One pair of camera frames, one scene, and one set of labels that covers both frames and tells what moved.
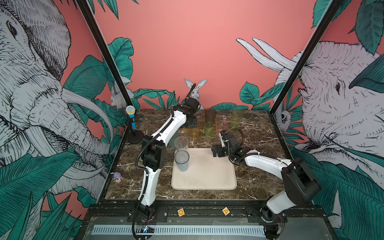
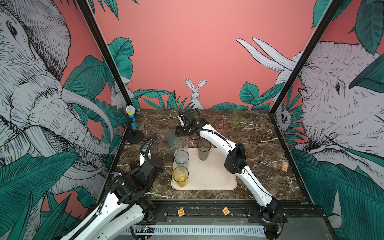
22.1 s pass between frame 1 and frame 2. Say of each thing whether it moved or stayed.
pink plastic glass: stayed
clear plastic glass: stayed
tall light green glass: stayed
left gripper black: moved
